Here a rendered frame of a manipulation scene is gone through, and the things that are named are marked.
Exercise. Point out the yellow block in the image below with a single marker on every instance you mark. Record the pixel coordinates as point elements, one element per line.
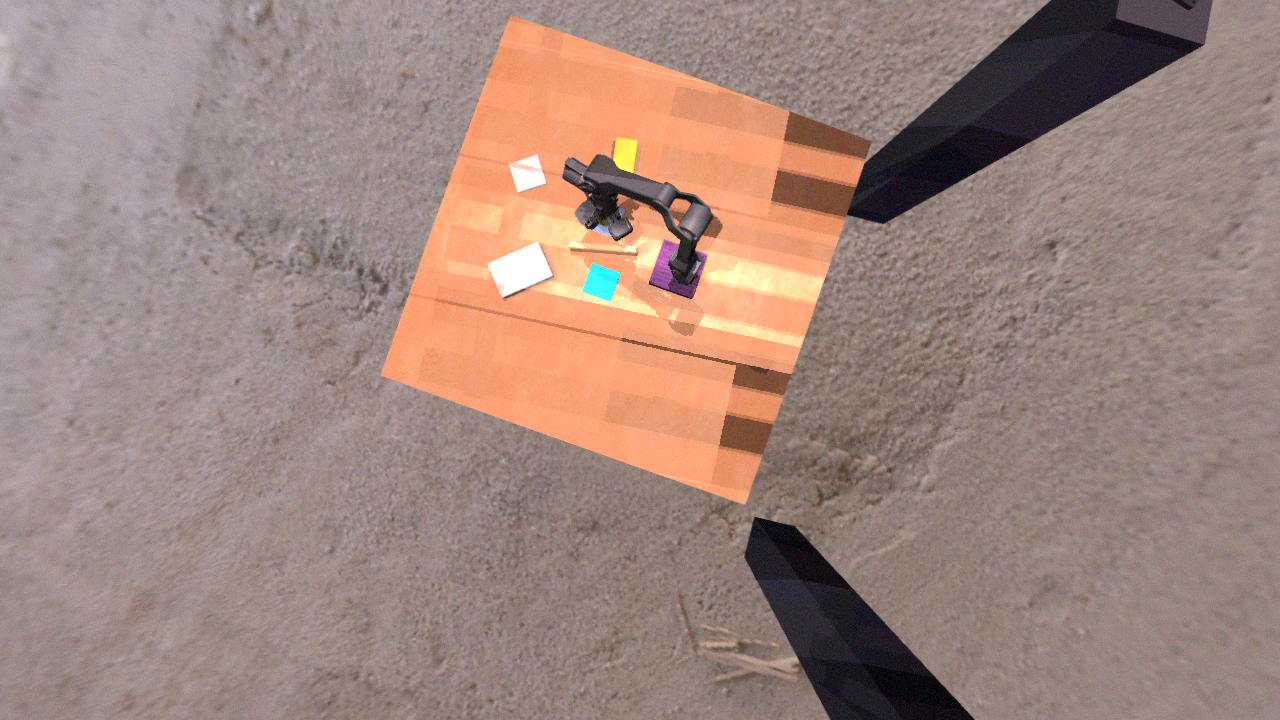
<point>625,154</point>

